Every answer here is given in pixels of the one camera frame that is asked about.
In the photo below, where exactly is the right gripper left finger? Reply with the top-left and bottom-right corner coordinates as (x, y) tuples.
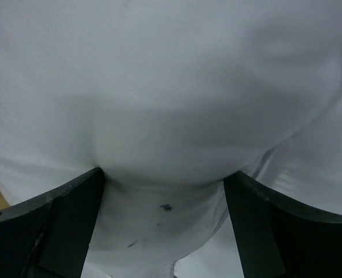
(0, 168), (105, 278)

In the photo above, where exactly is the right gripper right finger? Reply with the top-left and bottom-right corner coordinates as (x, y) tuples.
(223, 171), (342, 278)

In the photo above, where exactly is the white pillow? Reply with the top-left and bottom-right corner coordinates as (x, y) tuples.
(0, 1), (342, 277)

